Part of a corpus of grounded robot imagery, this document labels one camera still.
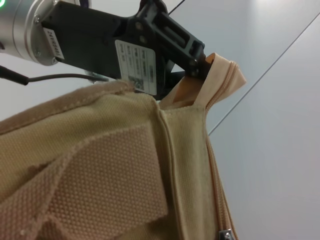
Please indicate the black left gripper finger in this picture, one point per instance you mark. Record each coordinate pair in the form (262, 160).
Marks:
(172, 75)
(180, 42)

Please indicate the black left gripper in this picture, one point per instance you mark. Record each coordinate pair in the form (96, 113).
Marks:
(90, 42)

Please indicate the khaki canvas food bag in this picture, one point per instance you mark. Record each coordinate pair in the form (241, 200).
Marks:
(100, 175)

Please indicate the silver metal zipper pull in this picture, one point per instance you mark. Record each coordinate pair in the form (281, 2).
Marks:
(226, 232)

